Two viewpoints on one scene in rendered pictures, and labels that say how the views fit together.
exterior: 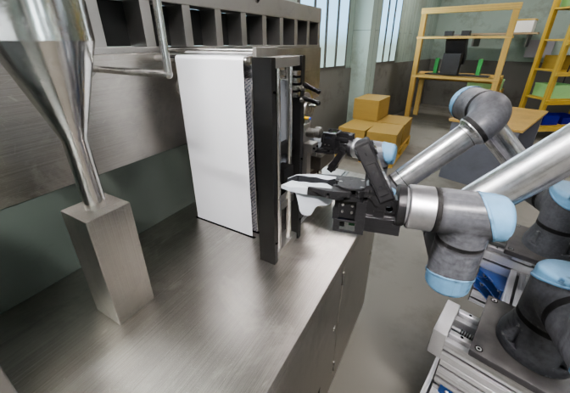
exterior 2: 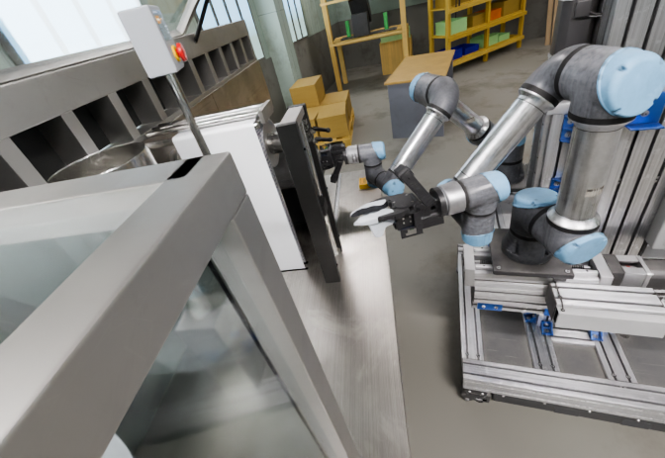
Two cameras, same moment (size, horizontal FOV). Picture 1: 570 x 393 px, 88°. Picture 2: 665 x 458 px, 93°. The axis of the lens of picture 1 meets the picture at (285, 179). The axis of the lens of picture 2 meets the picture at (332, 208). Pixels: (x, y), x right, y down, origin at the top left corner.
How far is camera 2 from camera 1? 0.30 m
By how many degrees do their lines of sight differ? 18
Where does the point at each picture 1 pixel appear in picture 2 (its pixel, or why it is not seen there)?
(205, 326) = (325, 352)
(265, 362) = (385, 350)
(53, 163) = not seen: hidden behind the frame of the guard
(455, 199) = (473, 186)
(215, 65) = (224, 137)
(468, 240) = (487, 208)
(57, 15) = not seen: hidden behind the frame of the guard
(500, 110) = (452, 92)
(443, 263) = (475, 228)
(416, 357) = (442, 295)
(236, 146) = (267, 200)
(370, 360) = (413, 315)
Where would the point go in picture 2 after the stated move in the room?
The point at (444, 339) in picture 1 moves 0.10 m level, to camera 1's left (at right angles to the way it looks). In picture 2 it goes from (474, 272) to (452, 285)
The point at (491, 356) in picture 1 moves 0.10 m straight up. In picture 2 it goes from (507, 268) to (510, 245)
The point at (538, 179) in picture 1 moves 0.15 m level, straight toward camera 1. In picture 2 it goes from (507, 148) to (514, 179)
